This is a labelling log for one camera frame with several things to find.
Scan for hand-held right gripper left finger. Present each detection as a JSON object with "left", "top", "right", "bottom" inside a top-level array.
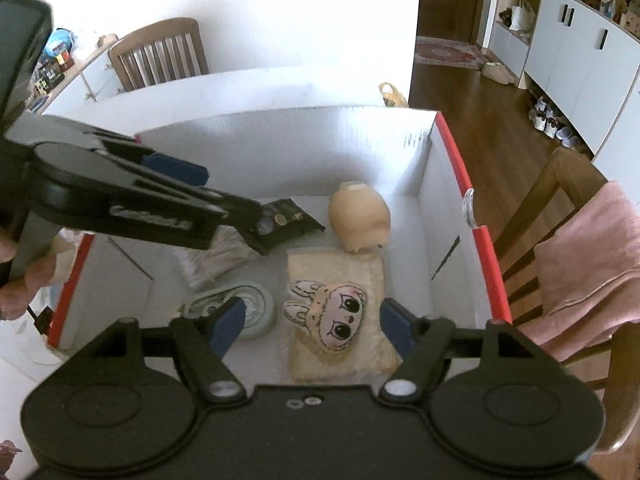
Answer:
[{"left": 92, "top": 296, "right": 248, "bottom": 403}]

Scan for beige square cloth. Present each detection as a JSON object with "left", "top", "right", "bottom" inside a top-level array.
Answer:
[{"left": 287, "top": 250, "right": 403, "bottom": 383}]

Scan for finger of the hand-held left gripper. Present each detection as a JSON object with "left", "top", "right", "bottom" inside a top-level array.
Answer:
[
  {"left": 106, "top": 160, "right": 265, "bottom": 252},
  {"left": 97, "top": 130, "right": 210, "bottom": 188}
]

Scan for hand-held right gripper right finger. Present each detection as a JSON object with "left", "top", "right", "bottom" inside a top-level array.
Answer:
[{"left": 379, "top": 297, "right": 546, "bottom": 403}]

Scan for yellow bag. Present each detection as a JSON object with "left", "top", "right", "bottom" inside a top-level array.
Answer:
[{"left": 378, "top": 81, "right": 408, "bottom": 108}]

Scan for wooden slat-back chair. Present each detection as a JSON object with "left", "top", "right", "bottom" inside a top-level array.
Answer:
[{"left": 107, "top": 17, "right": 210, "bottom": 92}]

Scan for clear cotton swab packet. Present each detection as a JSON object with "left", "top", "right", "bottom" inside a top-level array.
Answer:
[{"left": 180, "top": 225, "right": 263, "bottom": 291}]

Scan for dark wooden chair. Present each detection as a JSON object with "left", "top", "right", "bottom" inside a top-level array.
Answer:
[{"left": 492, "top": 147, "right": 640, "bottom": 456}]

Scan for white wall cabinet unit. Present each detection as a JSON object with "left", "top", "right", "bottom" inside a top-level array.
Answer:
[{"left": 487, "top": 0, "right": 640, "bottom": 181}]

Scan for beige boots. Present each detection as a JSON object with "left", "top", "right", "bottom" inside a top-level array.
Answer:
[{"left": 481, "top": 61, "right": 516, "bottom": 85}]

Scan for pink towel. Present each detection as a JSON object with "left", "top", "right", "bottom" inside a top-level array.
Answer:
[{"left": 520, "top": 180, "right": 640, "bottom": 361}]

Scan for red patterned rug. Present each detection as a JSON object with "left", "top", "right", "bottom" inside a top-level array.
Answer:
[{"left": 415, "top": 35, "right": 486, "bottom": 71}]

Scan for black packet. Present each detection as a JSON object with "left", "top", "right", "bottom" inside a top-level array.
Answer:
[{"left": 242, "top": 199, "right": 326, "bottom": 256}]

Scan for white tote bag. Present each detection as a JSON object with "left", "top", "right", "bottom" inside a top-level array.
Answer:
[{"left": 510, "top": 0, "right": 536, "bottom": 31}]

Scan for red cardboard box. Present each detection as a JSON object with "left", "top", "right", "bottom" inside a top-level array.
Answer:
[{"left": 47, "top": 105, "right": 513, "bottom": 361}]

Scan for person's left hand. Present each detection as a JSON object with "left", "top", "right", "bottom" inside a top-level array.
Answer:
[{"left": 0, "top": 255, "right": 68, "bottom": 322}]

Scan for white sneakers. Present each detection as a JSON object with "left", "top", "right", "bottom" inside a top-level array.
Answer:
[{"left": 530, "top": 99, "right": 560, "bottom": 138}]

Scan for tan plush toy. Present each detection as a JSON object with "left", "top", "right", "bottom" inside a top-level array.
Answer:
[{"left": 328, "top": 181, "right": 392, "bottom": 253}]

